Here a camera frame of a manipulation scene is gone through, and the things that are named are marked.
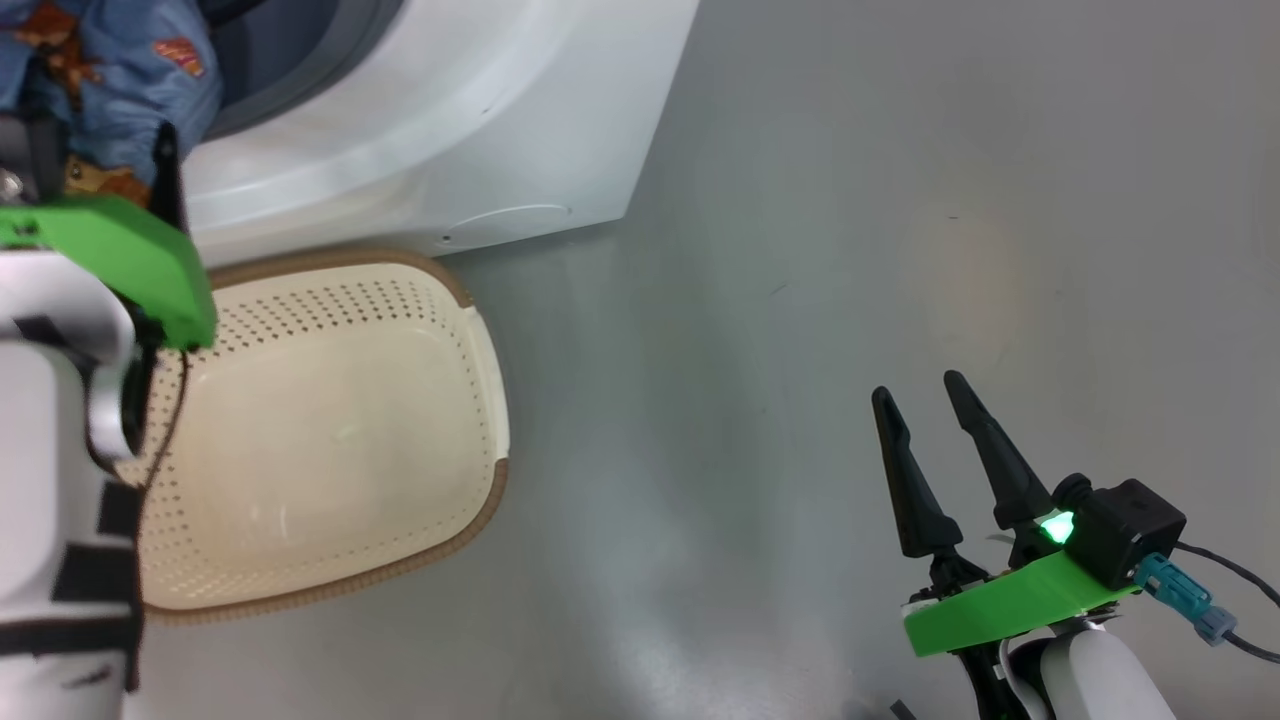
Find teal plug black cable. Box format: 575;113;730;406
1135;540;1280;666

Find blue and orange clothes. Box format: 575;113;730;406
0;0;224;208

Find round white filter cover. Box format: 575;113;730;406
440;203;576;246

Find cream perforated laundry basket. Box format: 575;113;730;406
125;248;512;627

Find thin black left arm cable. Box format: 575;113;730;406
135;345;191;491

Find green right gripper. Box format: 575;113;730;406
871;370;1141;661

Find white front-load washing machine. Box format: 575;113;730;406
180;0;701;269

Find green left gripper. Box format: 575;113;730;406
0;110;218;351

